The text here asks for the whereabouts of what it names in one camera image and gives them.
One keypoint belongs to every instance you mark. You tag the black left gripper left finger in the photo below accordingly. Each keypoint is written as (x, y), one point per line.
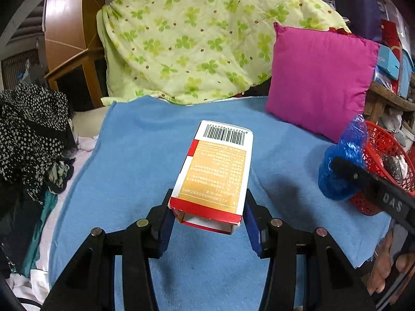
(88, 280)

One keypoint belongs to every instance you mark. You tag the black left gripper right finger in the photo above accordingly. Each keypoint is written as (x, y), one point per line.
(305, 265)

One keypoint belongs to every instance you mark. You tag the blue plastic bag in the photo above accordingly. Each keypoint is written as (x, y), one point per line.
(350, 147)

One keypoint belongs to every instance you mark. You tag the orange white cardboard box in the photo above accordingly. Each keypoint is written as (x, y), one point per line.
(210, 190)

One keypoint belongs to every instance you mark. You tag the black plastic bag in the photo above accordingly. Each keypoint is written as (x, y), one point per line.
(396, 166)

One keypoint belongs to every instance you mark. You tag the right hand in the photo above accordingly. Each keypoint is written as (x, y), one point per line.
(382, 268)

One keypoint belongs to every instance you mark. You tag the red mesh basket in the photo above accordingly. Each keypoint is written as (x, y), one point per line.
(381, 143)

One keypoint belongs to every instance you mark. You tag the white bed sheet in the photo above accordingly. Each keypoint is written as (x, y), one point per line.
(34, 290)

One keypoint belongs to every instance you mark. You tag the teal cloth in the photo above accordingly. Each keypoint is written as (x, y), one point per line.
(32, 254)

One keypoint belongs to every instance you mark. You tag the wooden shelf table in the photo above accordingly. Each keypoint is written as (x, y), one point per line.
(378, 98)

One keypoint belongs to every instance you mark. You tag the dark floral cloth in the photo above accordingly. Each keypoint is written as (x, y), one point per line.
(59, 174)

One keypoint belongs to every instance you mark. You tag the blue blanket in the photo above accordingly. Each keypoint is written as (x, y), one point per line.
(140, 151)

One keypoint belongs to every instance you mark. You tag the light blue fashion box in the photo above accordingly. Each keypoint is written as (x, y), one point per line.
(388, 62)

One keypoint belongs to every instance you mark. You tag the magenta pillow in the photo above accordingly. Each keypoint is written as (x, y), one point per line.
(320, 78)

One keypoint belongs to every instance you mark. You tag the black white dotted garment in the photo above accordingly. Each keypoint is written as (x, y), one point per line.
(34, 123)

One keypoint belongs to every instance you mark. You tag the wooden headboard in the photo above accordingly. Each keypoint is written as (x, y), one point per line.
(72, 43)

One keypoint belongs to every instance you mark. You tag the green clover patterned quilt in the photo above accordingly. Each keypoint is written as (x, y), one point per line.
(195, 51)

